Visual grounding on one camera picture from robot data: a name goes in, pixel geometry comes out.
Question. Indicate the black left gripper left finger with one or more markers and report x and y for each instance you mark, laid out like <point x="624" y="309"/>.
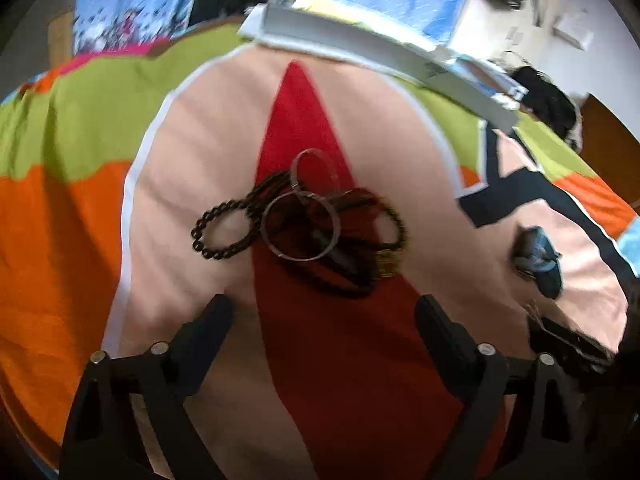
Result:
<point x="102" y="439"/>

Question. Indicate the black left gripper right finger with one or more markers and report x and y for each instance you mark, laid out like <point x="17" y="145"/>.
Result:
<point x="544" y="436"/>

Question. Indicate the light blue hair clip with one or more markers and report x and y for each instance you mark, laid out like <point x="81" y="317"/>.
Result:
<point x="534" y="258"/>

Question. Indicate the wooden headboard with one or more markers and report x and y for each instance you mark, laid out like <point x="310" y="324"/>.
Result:
<point x="611" y="150"/>

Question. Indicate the black clothes pile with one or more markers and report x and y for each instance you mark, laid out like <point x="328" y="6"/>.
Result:
<point x="549" y="104"/>

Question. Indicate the thin metal bangle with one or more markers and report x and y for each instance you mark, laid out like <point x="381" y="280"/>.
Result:
<point x="312" y="172"/>
<point x="300" y="226"/>

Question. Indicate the colourful cartoon bed cover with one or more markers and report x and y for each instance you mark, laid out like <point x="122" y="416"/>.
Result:
<point x="132" y="191"/>

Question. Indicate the white paper bag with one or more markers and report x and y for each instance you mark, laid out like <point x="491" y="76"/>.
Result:
<point x="573" y="28"/>

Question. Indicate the white wardrobe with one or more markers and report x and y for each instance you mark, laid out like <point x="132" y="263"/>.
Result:
<point x="485" y="32"/>

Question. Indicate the light wooden cabinet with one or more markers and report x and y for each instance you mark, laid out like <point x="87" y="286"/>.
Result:
<point x="61" y="38"/>

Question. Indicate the white cardboard box tray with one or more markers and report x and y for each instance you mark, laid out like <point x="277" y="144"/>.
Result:
<point x="342" y="31"/>

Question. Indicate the left blue dotted curtain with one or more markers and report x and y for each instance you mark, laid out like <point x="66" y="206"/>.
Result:
<point x="107" y="25"/>

